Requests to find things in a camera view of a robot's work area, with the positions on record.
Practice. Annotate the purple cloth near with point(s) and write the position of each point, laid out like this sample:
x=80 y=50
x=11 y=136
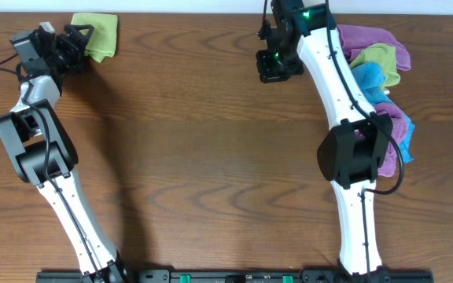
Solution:
x=399 y=132

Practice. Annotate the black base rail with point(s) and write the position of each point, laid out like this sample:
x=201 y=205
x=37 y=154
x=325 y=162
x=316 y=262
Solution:
x=305 y=276

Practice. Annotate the green cloth in pile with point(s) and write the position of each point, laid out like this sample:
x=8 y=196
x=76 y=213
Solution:
x=378 y=62

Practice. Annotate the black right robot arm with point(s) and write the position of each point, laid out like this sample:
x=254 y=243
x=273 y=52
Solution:
x=305 y=39

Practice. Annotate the purple cloth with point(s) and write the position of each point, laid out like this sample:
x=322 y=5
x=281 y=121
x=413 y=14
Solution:
x=399 y=132
x=354 y=39

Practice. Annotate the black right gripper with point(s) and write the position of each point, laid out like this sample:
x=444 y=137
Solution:
x=273 y=70

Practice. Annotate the purple cloth far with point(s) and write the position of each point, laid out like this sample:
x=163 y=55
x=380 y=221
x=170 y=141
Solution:
x=354 y=39

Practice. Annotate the blue microfiber cloth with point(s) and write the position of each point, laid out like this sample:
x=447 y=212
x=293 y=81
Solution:
x=376 y=84

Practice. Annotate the light green microfiber cloth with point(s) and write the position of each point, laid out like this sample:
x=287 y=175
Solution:
x=103 y=41

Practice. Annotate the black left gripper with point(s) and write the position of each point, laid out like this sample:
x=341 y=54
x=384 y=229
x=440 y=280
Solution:
x=71 y=45

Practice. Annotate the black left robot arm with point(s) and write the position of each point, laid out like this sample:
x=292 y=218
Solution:
x=42 y=153

